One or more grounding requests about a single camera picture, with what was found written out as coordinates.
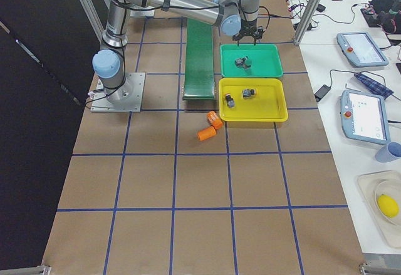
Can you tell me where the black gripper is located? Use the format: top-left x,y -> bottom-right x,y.
232,18 -> 265,46

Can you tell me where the green push button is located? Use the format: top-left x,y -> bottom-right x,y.
234,57 -> 246,68
244,56 -> 252,69

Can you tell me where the yellow push button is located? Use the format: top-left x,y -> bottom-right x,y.
224,93 -> 236,108
242,88 -> 257,99

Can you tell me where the orange cylinder marked 4680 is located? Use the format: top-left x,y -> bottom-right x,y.
206,111 -> 224,130

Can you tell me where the plain orange cylinder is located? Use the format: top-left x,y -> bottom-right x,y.
197,126 -> 217,141

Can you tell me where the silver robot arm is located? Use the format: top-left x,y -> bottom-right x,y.
92,0 -> 265,112

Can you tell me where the green plastic tray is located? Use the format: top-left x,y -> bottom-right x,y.
220,44 -> 283,78

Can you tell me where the yellow plastic tray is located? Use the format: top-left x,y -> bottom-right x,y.
219,78 -> 288,122

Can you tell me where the green conveyor belt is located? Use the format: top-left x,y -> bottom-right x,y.
182,19 -> 216,101

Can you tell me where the black power adapter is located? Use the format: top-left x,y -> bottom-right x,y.
314,85 -> 331,102

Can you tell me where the far teach pendant tablet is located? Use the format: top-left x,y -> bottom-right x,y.
336,32 -> 388,68

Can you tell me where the teach pendant tablet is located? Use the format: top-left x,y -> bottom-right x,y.
336,32 -> 388,68
340,90 -> 391,145

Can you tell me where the blue checkered cloth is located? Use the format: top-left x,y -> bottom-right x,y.
354,73 -> 394,99

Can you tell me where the near teach pendant tablet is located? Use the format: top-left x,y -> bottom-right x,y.
340,90 -> 391,145

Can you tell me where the blue cup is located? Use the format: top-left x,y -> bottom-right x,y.
375,142 -> 401,163

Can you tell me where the yellow lemon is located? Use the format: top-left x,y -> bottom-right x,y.
377,194 -> 399,218

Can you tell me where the aluminium frame post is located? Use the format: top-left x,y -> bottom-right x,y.
293,0 -> 320,46

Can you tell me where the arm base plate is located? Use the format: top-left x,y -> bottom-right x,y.
90,72 -> 145,113
130,9 -> 155,18

